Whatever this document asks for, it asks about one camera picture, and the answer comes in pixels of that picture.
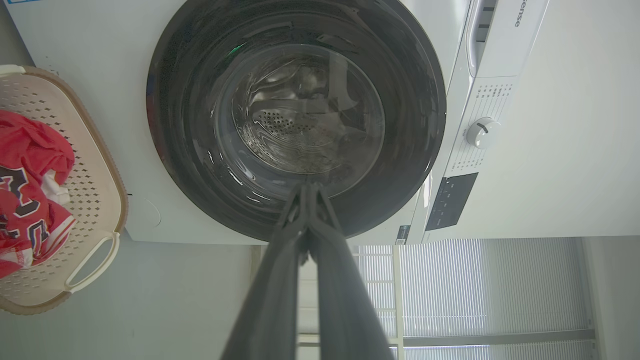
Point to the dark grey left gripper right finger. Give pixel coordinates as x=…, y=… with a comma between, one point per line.
x=345, y=305

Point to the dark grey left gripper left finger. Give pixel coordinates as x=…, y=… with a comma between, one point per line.
x=272, y=300

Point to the dark round washer door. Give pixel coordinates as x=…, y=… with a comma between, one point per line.
x=400, y=100

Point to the white front-load washing machine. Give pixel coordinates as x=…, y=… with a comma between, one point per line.
x=100, y=90

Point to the dark label sticker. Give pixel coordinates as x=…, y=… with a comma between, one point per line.
x=403, y=235

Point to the white window blind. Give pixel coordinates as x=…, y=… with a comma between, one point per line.
x=450, y=285

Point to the black control display panel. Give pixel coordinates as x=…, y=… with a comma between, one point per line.
x=451, y=201

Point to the round white filter cover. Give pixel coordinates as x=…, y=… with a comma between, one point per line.
x=146, y=214

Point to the stainless steel washer drum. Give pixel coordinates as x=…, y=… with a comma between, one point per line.
x=305, y=125

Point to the cream perforated laundry basket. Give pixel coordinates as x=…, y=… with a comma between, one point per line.
x=95, y=190

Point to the white round program dial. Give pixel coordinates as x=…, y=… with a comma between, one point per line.
x=483, y=133

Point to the red basketball jersey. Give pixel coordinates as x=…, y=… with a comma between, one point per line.
x=27, y=150

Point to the white detergent drawer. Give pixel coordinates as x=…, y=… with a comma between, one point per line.
x=505, y=45

